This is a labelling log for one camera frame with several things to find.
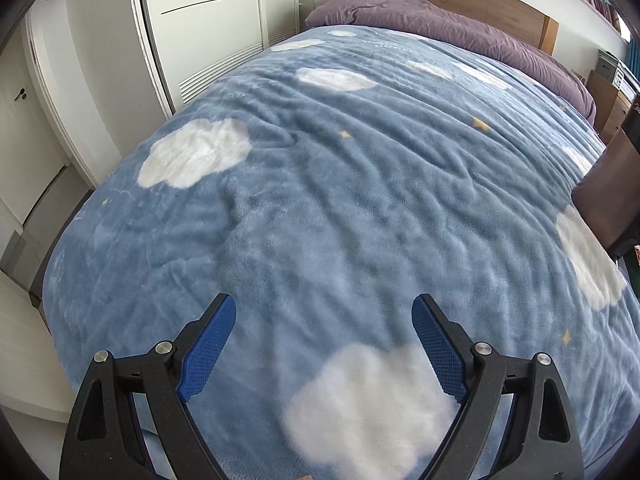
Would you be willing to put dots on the purple pillow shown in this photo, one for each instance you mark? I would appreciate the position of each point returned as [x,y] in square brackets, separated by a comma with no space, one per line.
[370,7]
[525,60]

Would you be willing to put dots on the white door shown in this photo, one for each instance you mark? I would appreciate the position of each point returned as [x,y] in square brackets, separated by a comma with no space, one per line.
[30,125]

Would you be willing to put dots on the blue cloud print blanket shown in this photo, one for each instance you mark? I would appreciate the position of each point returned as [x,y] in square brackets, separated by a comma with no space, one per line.
[325,200]

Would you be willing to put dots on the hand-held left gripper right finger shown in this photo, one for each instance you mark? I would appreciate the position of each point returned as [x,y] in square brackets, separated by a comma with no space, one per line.
[440,350]

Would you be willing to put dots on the wooden dresser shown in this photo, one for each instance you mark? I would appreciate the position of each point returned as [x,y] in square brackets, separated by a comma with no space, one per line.
[607,105]

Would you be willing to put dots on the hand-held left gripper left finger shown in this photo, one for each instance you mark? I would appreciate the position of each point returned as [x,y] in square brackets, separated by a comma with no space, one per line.
[206,350]

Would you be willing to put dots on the teal curtain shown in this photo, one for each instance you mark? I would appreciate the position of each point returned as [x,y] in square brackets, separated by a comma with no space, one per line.
[634,62]

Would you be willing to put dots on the white wardrobe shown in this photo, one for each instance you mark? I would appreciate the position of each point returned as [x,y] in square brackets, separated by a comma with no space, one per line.
[215,20]

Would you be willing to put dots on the brown and black water dispenser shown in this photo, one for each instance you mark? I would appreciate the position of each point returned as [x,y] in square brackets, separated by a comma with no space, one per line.
[615,185]

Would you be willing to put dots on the grey printer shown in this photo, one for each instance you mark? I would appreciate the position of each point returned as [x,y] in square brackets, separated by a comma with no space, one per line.
[612,67]

